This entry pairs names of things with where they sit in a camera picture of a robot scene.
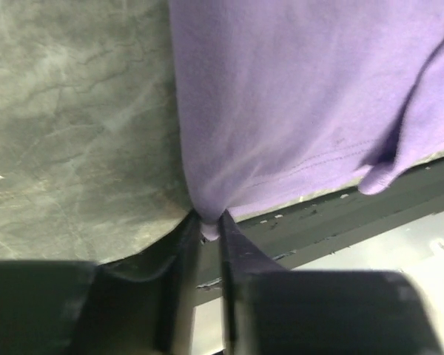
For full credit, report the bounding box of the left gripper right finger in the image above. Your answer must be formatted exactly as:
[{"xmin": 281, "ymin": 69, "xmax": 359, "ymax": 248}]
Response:
[{"xmin": 218, "ymin": 212, "xmax": 444, "ymax": 354}]

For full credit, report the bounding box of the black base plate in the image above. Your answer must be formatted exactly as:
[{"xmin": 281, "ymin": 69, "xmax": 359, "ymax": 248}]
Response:
[{"xmin": 195, "ymin": 151, "xmax": 444, "ymax": 308}]

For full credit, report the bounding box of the purple t shirt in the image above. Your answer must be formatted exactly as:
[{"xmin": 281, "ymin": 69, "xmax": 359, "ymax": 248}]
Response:
[{"xmin": 169, "ymin": 1, "xmax": 444, "ymax": 240}]

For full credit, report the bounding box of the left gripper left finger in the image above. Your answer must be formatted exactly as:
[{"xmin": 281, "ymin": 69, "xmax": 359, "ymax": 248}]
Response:
[{"xmin": 0, "ymin": 213, "xmax": 201, "ymax": 354}]

